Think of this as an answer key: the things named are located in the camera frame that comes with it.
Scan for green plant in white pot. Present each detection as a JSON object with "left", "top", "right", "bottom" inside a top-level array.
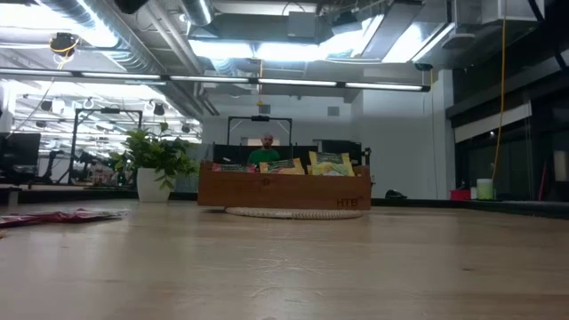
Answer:
[{"left": 110, "top": 124, "right": 201, "bottom": 204}]

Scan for yellow packets in box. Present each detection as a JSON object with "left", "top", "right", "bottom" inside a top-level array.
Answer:
[{"left": 320, "top": 139, "right": 364, "bottom": 175}]

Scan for black metal station frame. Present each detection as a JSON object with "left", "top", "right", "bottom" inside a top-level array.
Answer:
[
  {"left": 227, "top": 115, "right": 293, "bottom": 174},
  {"left": 68, "top": 108, "right": 143, "bottom": 186}
]

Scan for round silver air duct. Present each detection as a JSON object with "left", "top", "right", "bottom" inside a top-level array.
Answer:
[{"left": 180, "top": 0, "right": 215, "bottom": 27}]

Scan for round woven placemat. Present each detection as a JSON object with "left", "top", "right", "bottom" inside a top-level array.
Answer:
[{"left": 224, "top": 206, "right": 365, "bottom": 220}]

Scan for wooden tea organizer box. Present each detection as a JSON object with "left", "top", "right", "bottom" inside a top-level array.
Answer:
[{"left": 197, "top": 160, "right": 373, "bottom": 211}]

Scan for black ceiling cable reel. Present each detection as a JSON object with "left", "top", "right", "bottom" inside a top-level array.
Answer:
[{"left": 48, "top": 31, "right": 81, "bottom": 59}]

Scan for black monitor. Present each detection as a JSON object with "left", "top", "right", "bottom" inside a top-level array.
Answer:
[{"left": 0, "top": 132, "right": 42, "bottom": 175}]

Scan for pale green container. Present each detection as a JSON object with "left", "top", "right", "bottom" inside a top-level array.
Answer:
[{"left": 476, "top": 178, "right": 494, "bottom": 201}]

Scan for person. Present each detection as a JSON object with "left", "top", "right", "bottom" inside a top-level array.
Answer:
[{"left": 247, "top": 132, "right": 282, "bottom": 166}]

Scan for yellow extension cord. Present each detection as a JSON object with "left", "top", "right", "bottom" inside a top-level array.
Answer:
[{"left": 490, "top": 0, "right": 509, "bottom": 181}]

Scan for long linear ceiling light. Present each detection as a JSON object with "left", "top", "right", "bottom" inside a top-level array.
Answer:
[{"left": 0, "top": 67, "right": 431, "bottom": 92}]

